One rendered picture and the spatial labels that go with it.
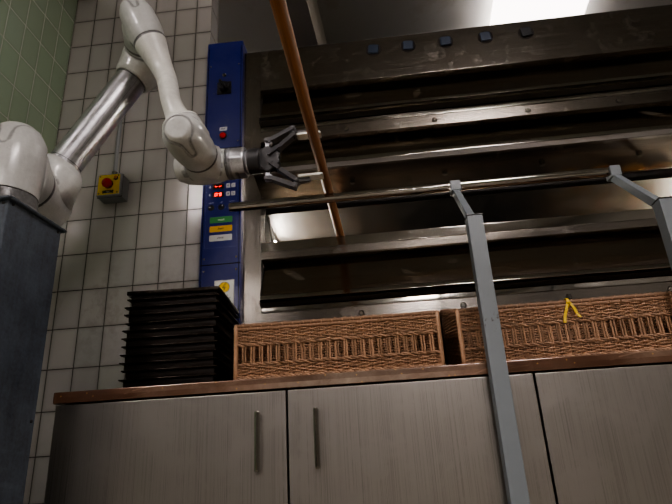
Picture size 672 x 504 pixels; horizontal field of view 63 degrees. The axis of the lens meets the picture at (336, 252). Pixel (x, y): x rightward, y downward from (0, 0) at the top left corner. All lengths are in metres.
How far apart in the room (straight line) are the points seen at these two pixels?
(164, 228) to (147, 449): 1.04
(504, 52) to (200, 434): 1.92
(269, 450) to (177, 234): 1.11
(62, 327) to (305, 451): 1.24
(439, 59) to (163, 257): 1.41
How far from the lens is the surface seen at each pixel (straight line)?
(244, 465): 1.43
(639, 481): 1.48
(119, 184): 2.38
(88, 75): 2.86
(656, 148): 2.36
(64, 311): 2.35
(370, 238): 2.09
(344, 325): 1.48
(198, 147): 1.47
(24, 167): 1.64
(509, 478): 1.35
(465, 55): 2.54
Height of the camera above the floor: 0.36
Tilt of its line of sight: 21 degrees up
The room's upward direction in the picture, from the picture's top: 3 degrees counter-clockwise
